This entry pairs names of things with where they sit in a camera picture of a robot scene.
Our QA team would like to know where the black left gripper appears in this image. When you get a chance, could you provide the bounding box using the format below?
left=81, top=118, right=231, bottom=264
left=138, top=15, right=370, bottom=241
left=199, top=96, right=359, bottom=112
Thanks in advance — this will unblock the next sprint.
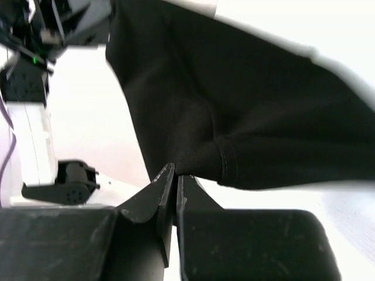
left=1, top=0, right=113, bottom=63

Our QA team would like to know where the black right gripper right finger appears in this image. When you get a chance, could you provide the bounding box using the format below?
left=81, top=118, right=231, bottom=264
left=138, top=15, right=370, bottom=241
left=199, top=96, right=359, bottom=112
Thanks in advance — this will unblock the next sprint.
left=176, top=176, right=341, bottom=280

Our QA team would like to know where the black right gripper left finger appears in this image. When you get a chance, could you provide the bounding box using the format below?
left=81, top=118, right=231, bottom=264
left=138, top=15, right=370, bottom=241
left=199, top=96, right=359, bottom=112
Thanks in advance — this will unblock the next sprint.
left=1, top=162, right=174, bottom=280

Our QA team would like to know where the black skirt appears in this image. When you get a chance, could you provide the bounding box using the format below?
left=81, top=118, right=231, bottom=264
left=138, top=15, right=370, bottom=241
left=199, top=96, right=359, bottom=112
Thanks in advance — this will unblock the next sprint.
left=106, top=1, right=374, bottom=190

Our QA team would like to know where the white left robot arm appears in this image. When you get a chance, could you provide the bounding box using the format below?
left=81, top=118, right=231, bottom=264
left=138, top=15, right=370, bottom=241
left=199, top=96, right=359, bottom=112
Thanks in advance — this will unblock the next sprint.
left=1, top=1, right=113, bottom=207

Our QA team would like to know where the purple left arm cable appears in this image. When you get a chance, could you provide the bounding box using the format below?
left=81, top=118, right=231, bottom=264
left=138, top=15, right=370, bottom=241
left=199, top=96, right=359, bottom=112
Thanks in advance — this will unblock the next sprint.
left=0, top=93, right=17, bottom=205

